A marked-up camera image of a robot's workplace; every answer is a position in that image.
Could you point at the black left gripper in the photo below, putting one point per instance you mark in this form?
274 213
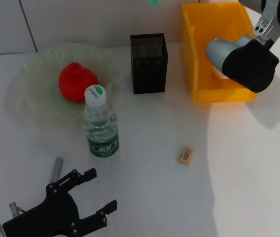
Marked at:
51 217

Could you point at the grey marker pen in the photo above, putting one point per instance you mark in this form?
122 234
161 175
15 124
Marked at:
57 168

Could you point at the green label water bottle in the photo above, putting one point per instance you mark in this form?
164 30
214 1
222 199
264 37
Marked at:
100 123

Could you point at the beige eraser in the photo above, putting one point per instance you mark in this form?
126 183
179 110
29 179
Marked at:
186 155

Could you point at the red tomato-shaped toy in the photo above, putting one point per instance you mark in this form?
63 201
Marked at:
77 81

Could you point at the white paper ball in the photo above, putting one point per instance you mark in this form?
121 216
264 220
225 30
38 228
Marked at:
220 74

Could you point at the black mesh pen holder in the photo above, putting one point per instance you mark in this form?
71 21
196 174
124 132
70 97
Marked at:
150 71

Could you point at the green glass fruit plate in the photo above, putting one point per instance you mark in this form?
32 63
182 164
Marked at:
31 81

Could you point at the yellow plastic bin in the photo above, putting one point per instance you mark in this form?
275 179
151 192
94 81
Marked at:
199 74

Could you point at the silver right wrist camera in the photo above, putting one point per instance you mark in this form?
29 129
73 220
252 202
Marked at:
248 66

